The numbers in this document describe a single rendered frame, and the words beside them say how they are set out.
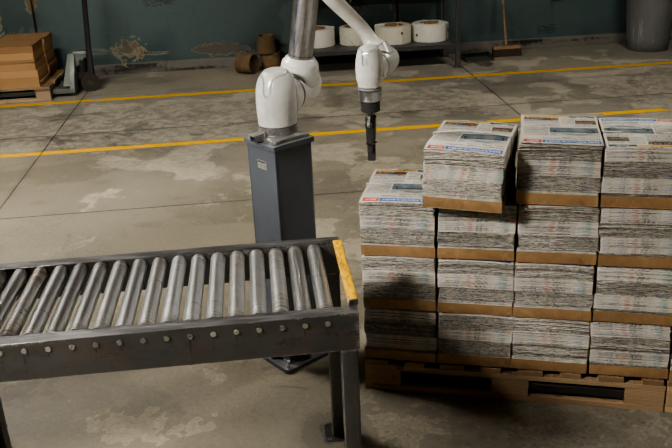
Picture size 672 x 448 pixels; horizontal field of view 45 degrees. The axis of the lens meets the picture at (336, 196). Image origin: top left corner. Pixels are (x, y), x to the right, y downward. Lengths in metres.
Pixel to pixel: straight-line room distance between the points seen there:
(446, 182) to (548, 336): 0.75
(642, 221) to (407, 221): 0.83
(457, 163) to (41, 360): 1.49
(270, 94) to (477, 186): 0.88
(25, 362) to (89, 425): 1.03
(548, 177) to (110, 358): 1.60
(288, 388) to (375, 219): 0.84
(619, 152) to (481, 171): 0.48
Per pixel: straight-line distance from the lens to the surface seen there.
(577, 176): 3.00
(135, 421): 3.43
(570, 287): 3.16
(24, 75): 8.78
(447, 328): 3.27
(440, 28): 9.10
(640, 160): 3.00
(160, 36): 9.57
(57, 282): 2.77
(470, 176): 2.91
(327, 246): 2.80
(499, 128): 3.14
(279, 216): 3.29
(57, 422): 3.53
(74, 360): 2.45
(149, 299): 2.54
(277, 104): 3.19
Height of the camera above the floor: 1.95
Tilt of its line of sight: 21 degrees down
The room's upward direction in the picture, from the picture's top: 3 degrees counter-clockwise
